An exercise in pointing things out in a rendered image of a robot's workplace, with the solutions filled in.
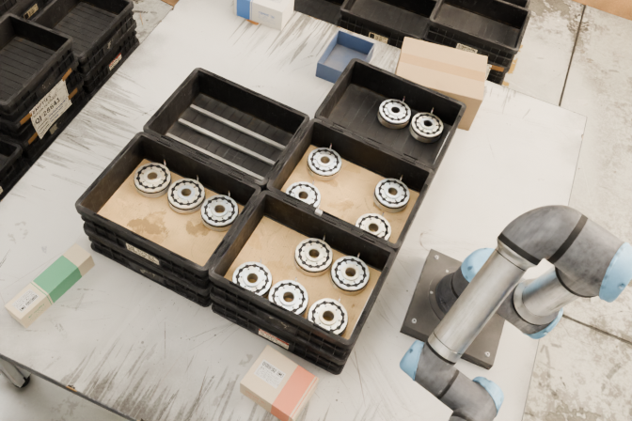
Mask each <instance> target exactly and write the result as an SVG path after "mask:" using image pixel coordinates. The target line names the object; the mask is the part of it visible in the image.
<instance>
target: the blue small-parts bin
mask: <svg viewBox="0 0 632 421"><path fill-rule="evenodd" d="M374 46H375V43H374V42H371V41H368V40H366V39H363V38H360V37H357V36H355V35H352V34H349V33H347V32H344V31H341V30H338V31H337V33H336V34H335V36H334V37H333V38H332V39H331V41H330V43H329V44H328V46H327V47H326V49H325V50H324V52H323V54H322V55H321V57H320V59H319V60H318V62H317V68H316V73H315V76H316V77H319V78H321V79H324V80H326V81H328V82H331V83H333V84H335V83H336V82H337V80H338V79H339V77H340V75H341V74H342V72H343V71H344V69H345V68H346V66H347V65H348V63H349V62H350V60H351V59H353V58H358V59H360V60H363V61H365V62H368V63H370V61H371V58H372V54H373V50H374Z"/></svg>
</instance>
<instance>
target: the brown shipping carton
mask: <svg viewBox="0 0 632 421"><path fill-rule="evenodd" d="M487 58H488V56H485V55H478V54H473V53H470V52H466V51H462V50H458V49H454V48H451V47H447V46H442V45H438V44H434V43H431V42H427V41H423V40H419V39H411V38H408V37H404V40H403V46H402V49H401V52H400V55H399V59H398V62H397V66H396V69H395V73H394V74H397V75H399V76H401V77H403V78H405V79H408V80H410V81H412V82H415V83H417V84H420V85H422V86H426V87H428V88H430V89H432V90H434V91H437V92H439V93H442V94H444V95H446V96H449V97H451V98H454V99H456V100H457V101H461V102H463V103H464V104H465V105H466V110H465V113H464V115H463V117H462V119H461V121H460V123H459V125H458V127H457V129H461V130H465V131H469V129H470V127H471V125H472V122H473V120H474V118H475V116H476V115H477V113H478V110H479V108H480V106H481V104H482V100H483V91H484V83H485V74H486V67H487Z"/></svg>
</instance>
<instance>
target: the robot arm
mask: <svg viewBox="0 0 632 421"><path fill-rule="evenodd" d="M497 242H498V246H497V247H496V249H494V248H488V247H485V248H480V249H477V250H475V251H473V252H472V253H471V254H470V255H468V256H467V257H466V258H465V259H464V261H463V263H462V264H461V266H460V267H459V268H458V270H457V271H456V272H452V273H448V274H447V275H445V276H444V277H443V278H442V279H441V280H440V282H439V283H438V285H437V287H436V290H435V298H436V302H437V304H438V306H439V308H440V310H441V311H442V312H443V314H444V315H445V317H444V318H443V320H441V321H440V323H439V324H438V325H437V327H436V328H435V329H434V331H433V332H432V334H431V335H430V336H429V338H428V339H427V341H426V342H425V343H424V342H421V341H420V340H415V341H414V343H413V344H412V345H411V347H410V348H409V349H408V351H407V352H406V353H405V355H404V356H403V358H402V360H401V361H400V369H401V370H402V371H403V372H404V373H406V374H407V375H408V376H409V377H410V378H411V379H412V380H413V381H414V382H417V383H418V384H419V385H420V386H422V387H423V388H424V389H425V390H427V391H428V392H429V393H431V394H432V395H433V396H434V397H436V398H437V399H438V400H440V401H441V402H442V403H443V404H445V405H446V406H447V407H449V408H450V409H451V410H452V411H453V412H452V414H451V416H450V419H449V420H448V421H493V420H494V418H495V417H496V416H497V415H498V411H499V409H500V407H501V405H502V402H503V400H504V395H503V392H502V390H501V389H500V387H499V386H498V385H497V384H496V383H495V382H493V381H491V380H490V381H489V380H488V379H487V378H485V377H482V376H478V377H475V378H474V379H473V380H471V379H469V377H467V376H466V375H465V374H463V373H462V372H461V371H460V370H458V369H457V368H456V367H454V365H455V364H456V363H457V361H458V360H459V358H460V357H461V356H462V355H463V353H464V352H465V351H466V349H467V348H468V346H469V345H470V344H471V343H472V341H473V340H474V339H475V337H476V336H477V335H478V333H479V332H480V331H481V330H482V328H483V327H484V325H485V324H486V323H487V321H489V320H490V319H491V317H492V316H493V315H494V313H495V312H496V313H497V314H498V315H500V316H501V317H502V318H504V319H505V320H507V321H508V322H509V323H510V324H511V325H513V326H514V327H516V328H517V329H518V330H520V332H521V333H522V334H524V335H527V336H529V337H530V338H532V339H540V338H542V337H544V336H546V335H547V333H548V332H551V331H552V330H553V328H554V327H555V326H556V325H557V324H558V322H559V321H560V319H561V316H562V313H563V307H564V306H566V305H568V304H569V303H571V302H573V301H574V300H576V299H578V298H579V297H580V298H593V297H596V296H598V297H599V298H600V299H601V300H604V301H606V302H608V303H612V302H614V301H615V300H616V299H617V298H618V297H619V295H620V294H621V293H622V292H623V290H624V289H625V287H626V286H627V285H628V283H629V282H630V280H631V279H632V246H630V244H629V243H628V242H624V241H622V240H621V239H619V238H618V237H616V236H615V235H613V234H612V233H610V232H609V231H607V230H606V229H604V228H603V227H601V226H600V225H598V224H597V223H596V222H594V221H593V220H591V219H590V218H588V217H587V216H585V215H584V214H582V213H581V212H580V211H578V210H576V209H574V208H571V207H569V206H564V205H546V206H542V207H538V208H535V209H532V210H529V211H526V212H524V213H523V214H521V215H519V216H518V217H516V218H515V219H513V220H512V221H511V222H510V223H509V224H508V225H506V226H505V227H504V229H503V230H502V231H501V232H500V234H499V235H498V237H497ZM542 259H545V260H547V261H548V262H550V263H551V264H552V265H554V266H552V267H551V268H550V269H548V270H547V271H546V272H544V273H543V274H542V275H540V276H539V277H538V278H530V279H525V278H524V277H522V276H523V275H524V274H525V272H526V271H527V270H528V269H529V268H532V267H537V266H538V264H539V263H540V262H541V261H542Z"/></svg>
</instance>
